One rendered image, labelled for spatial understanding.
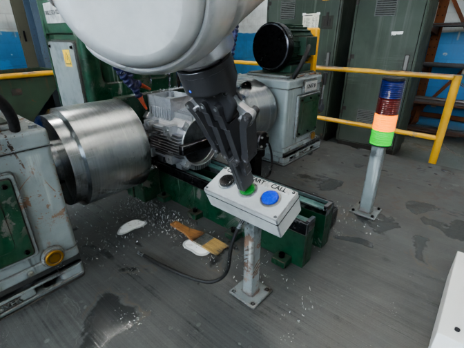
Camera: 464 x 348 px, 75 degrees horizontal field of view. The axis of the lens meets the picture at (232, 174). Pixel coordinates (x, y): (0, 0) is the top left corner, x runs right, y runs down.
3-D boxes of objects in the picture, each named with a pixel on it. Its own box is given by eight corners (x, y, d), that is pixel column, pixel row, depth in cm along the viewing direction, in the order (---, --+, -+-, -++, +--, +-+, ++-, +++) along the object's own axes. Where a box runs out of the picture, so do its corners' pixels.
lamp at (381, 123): (369, 129, 87) (371, 113, 85) (375, 125, 91) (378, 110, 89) (391, 133, 83) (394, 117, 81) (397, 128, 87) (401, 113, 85)
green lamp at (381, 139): (365, 144, 88) (369, 129, 87) (373, 139, 92) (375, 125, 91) (387, 149, 85) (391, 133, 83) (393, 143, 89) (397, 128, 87)
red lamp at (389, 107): (371, 113, 85) (375, 97, 83) (378, 110, 89) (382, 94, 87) (394, 117, 81) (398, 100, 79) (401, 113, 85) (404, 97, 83)
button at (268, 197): (259, 206, 53) (257, 199, 52) (268, 194, 54) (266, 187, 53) (273, 211, 51) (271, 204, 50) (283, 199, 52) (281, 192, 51)
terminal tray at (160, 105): (148, 116, 102) (146, 94, 98) (173, 110, 109) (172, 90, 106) (170, 122, 94) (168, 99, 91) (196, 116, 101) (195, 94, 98)
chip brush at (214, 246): (166, 227, 90) (166, 225, 90) (179, 220, 93) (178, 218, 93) (217, 257, 78) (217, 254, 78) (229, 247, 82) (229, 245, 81)
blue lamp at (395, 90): (375, 97, 83) (378, 80, 81) (382, 94, 87) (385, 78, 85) (398, 100, 79) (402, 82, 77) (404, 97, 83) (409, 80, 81)
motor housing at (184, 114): (143, 161, 105) (136, 107, 97) (185, 148, 118) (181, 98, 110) (180, 178, 93) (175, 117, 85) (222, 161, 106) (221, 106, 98)
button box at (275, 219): (210, 205, 62) (201, 187, 58) (231, 181, 65) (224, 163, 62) (281, 239, 51) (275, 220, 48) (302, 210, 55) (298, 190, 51)
